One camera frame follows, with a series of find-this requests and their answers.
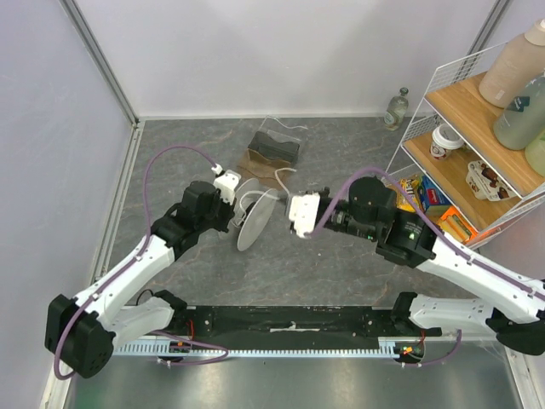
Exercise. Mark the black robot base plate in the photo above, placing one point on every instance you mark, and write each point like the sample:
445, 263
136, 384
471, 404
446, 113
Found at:
294, 327

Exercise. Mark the white wire shelf rack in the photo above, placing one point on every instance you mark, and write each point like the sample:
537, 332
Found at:
452, 98

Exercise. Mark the brown acrylic holder box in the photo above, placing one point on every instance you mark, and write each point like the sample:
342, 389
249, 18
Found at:
273, 152

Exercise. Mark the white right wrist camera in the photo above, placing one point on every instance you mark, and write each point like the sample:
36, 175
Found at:
302, 213

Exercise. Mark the clear glass bottle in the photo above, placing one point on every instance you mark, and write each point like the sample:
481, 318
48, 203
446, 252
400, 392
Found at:
396, 110

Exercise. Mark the white perforated cable spool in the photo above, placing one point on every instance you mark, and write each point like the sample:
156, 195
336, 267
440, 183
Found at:
253, 209

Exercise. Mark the white paper coffee cup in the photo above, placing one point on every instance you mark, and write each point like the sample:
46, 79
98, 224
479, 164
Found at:
444, 141

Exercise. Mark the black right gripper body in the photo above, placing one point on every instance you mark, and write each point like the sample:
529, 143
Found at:
323, 210

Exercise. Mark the light green bottle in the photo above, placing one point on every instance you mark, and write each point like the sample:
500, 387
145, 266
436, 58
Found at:
535, 154

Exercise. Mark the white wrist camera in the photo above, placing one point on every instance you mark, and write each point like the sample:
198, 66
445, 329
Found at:
227, 182
302, 213

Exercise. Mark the yellow M&M candy bag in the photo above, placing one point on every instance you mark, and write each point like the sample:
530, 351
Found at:
408, 200

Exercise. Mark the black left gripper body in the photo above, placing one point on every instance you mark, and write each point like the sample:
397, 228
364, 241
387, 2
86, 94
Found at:
219, 216

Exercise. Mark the blue slotted cable duct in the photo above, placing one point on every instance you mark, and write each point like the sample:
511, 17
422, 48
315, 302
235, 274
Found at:
163, 347

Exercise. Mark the green translucent bottle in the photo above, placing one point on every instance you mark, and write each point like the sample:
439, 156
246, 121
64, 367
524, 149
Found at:
523, 119

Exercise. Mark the beige plastic bottle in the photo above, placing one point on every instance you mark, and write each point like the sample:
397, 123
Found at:
521, 60

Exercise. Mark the white yogurt cup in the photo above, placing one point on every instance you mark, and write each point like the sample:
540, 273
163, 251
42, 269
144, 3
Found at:
486, 184

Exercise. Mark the orange sponge pack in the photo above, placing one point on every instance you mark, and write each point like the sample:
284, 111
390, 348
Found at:
455, 224

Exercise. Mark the blue green snack packet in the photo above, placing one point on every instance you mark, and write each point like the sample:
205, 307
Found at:
433, 202

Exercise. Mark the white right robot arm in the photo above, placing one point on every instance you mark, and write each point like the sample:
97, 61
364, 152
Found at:
506, 303

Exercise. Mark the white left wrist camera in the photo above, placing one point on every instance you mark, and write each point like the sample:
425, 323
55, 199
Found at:
227, 182

